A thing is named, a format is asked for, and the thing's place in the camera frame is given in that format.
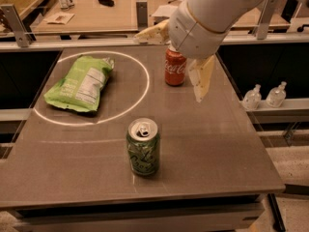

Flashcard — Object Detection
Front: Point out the metal bracket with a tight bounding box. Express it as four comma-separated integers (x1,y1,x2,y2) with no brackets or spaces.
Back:
136,1,148,32
1,4,32,47
253,0,278,40

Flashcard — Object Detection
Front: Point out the white paper sheet centre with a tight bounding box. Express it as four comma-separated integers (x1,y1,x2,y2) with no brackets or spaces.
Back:
152,4,178,17

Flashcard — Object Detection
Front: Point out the right metal bracket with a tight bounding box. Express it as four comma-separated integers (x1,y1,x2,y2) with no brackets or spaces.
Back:
253,0,278,40

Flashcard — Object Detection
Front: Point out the clear sanitizer bottle left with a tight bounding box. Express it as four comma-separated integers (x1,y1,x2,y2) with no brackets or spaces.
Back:
242,84,262,110

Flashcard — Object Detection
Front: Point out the red Coca-Cola can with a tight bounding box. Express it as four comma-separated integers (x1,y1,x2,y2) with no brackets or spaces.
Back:
165,45,186,86

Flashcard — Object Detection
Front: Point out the left metal bracket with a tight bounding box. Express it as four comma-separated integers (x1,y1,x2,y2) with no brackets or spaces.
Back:
1,4,32,47

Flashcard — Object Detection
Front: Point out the green soda can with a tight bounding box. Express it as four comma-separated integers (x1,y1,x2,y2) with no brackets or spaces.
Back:
126,118,160,176

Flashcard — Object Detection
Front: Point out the clear sanitizer bottle right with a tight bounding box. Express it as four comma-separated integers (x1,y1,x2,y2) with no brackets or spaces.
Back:
266,81,287,108

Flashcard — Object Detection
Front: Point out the brown paper packet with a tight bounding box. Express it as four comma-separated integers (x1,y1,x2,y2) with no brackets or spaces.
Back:
44,12,74,25

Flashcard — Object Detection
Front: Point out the black object on desk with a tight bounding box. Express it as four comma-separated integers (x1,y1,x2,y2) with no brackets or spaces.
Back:
98,0,114,7

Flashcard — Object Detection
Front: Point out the green jalapeno chip bag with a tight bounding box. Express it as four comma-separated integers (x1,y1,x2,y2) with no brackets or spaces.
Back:
44,56,115,112

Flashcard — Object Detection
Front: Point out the centre metal bracket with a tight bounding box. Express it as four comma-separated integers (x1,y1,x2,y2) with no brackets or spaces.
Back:
136,1,148,32

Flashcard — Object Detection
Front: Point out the clear sanitizer bottle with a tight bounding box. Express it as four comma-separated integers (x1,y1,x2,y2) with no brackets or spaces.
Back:
266,81,287,108
242,84,262,110

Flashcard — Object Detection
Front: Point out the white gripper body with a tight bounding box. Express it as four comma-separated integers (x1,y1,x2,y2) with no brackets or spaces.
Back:
168,1,228,59

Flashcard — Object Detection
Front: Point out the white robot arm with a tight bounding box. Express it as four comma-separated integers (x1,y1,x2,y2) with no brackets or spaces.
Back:
135,0,307,102

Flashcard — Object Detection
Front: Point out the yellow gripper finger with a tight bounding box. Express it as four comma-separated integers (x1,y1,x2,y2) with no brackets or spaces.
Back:
188,55,215,102
134,19,169,44

